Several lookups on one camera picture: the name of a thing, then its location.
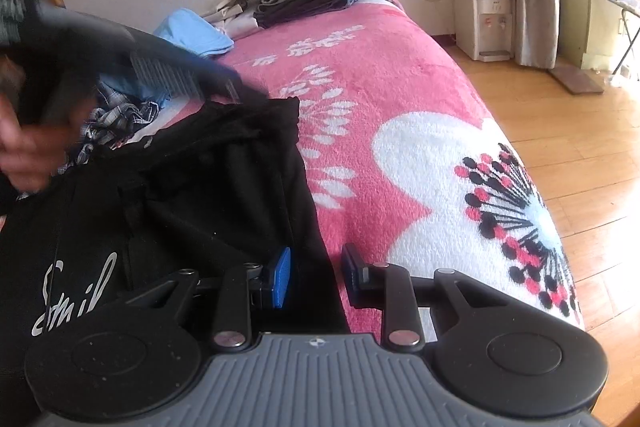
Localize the black sweatshirt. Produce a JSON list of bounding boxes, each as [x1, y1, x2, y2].
[[0, 94, 351, 408]]

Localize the pink floral blanket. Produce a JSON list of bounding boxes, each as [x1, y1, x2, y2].
[[125, 0, 586, 338]]

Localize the blue plaid shirt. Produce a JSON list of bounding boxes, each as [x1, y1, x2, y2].
[[57, 79, 166, 178]]

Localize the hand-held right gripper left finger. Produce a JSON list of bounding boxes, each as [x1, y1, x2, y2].
[[125, 247, 293, 349]]

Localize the person's left hand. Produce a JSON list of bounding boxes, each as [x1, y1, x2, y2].
[[0, 57, 96, 192]]

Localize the white water dispenser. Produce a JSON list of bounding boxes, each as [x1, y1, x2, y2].
[[452, 0, 516, 62]]

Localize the wooden board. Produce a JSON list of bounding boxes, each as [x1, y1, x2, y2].
[[547, 67, 606, 96]]

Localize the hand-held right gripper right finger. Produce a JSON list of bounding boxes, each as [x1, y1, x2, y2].
[[341, 243, 506, 349]]

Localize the light blue garment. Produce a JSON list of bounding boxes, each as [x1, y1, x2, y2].
[[97, 7, 236, 102]]

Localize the white folded garment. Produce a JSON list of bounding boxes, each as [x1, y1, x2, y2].
[[200, 0, 261, 38]]

